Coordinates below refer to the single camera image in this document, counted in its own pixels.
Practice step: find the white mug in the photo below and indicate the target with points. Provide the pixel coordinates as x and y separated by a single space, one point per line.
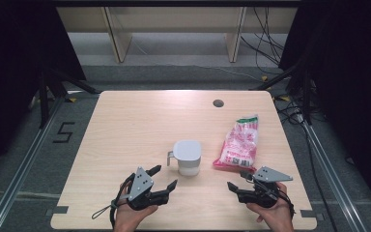
189 167

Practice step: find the person's left hand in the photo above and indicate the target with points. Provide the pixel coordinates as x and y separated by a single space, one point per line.
127 219

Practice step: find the black metal stand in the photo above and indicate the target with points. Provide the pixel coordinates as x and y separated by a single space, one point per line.
44 103
307 96

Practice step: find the aluminium floor rail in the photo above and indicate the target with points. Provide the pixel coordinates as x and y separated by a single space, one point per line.
331 180
19 175

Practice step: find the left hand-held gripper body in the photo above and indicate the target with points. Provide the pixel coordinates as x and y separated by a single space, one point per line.
140 185

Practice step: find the black curtain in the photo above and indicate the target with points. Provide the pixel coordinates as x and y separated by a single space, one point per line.
9 64
351 80

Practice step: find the white container lid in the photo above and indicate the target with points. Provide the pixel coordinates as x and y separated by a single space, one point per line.
187 150

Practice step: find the pink and white sugar bag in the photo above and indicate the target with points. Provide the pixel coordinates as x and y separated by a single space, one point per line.
240 145

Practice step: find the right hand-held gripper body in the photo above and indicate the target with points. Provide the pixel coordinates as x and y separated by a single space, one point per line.
264 195

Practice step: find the person's right hand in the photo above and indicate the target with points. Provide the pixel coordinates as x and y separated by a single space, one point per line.
278 219

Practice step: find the round black table grommet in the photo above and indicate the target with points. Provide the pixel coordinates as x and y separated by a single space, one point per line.
218 103

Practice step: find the dark grey table edge tape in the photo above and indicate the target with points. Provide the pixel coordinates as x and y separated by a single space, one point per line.
58 210
309 214

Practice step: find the yellow tape piece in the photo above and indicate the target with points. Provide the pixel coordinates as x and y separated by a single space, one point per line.
284 98
264 78
72 100

